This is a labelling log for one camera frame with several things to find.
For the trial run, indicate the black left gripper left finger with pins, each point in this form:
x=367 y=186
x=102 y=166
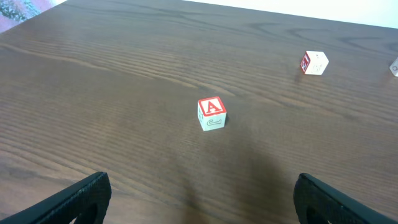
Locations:
x=84 y=202

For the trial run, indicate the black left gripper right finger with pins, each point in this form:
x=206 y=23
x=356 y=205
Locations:
x=317 y=202

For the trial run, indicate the red letter I block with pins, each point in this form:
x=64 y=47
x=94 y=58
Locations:
x=394 y=67

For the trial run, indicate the red letter A block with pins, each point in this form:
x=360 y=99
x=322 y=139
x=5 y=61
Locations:
x=211 y=113

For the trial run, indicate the white block with number 5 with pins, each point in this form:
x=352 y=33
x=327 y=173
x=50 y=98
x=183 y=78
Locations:
x=314 y=63

